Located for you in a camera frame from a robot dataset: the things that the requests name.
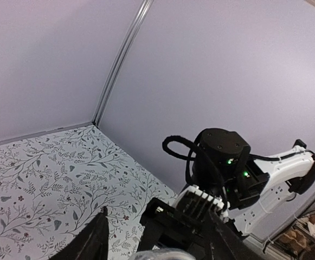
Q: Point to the small clear bottle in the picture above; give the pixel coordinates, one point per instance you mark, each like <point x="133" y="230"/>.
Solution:
<point x="162" y="254"/>

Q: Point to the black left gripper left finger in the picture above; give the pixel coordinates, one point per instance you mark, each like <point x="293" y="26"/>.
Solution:
<point x="91" y="243"/>

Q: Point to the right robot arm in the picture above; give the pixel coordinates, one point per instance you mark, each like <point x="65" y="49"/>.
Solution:
<point x="228" y="192"/>

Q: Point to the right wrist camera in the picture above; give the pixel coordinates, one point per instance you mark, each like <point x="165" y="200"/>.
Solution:
<point x="195" y="203"/>

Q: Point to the floral tablecloth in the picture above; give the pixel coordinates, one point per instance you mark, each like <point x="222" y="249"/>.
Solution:
<point x="53" y="185"/>

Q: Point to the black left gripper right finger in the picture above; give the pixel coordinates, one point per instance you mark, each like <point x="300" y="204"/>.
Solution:
<point x="222" y="243"/>

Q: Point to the right aluminium corner post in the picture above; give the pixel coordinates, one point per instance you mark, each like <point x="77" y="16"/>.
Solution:
<point x="119" y="60"/>

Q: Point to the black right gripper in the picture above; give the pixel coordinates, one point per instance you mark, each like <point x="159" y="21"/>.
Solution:
<point x="166" y="227"/>

